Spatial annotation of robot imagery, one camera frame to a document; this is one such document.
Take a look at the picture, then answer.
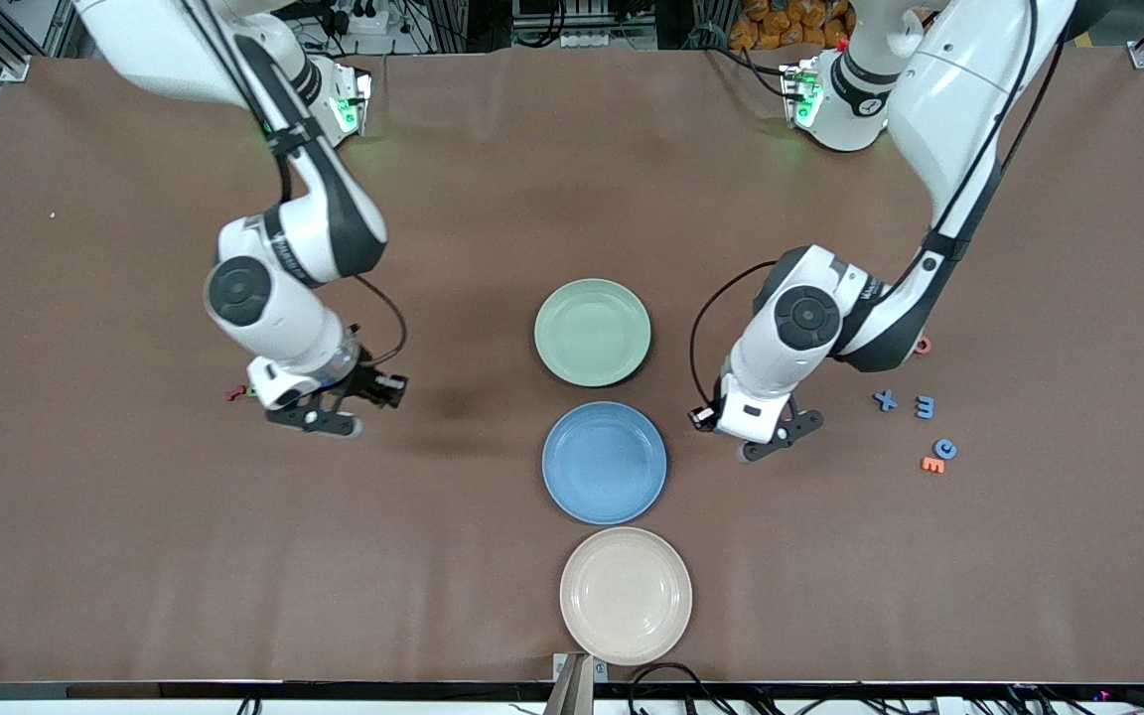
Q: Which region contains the blue plate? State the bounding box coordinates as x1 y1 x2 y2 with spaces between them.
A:
541 401 668 525

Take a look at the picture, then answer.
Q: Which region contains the light green plate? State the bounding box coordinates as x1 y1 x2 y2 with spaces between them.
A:
534 278 652 388

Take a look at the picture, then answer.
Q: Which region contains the beige plate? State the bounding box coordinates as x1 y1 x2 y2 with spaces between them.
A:
559 526 694 666

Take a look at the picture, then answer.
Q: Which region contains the white power strip with plugs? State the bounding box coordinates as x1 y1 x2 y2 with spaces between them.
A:
319 0 391 37

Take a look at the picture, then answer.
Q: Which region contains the pile of orange objects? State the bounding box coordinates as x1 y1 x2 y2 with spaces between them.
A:
729 0 853 53

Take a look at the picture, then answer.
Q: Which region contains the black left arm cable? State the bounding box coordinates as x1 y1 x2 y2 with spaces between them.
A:
688 0 1070 413

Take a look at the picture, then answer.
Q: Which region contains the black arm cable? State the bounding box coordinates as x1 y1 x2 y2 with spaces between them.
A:
185 0 409 368
688 0 1070 413

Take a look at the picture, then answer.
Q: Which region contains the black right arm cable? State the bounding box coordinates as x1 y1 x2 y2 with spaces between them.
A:
185 0 409 368

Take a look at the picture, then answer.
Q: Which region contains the black looped cable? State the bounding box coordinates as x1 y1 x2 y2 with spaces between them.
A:
629 663 732 715

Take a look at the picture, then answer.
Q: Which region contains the metal bracket at table edge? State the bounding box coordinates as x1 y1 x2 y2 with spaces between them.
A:
552 652 609 715

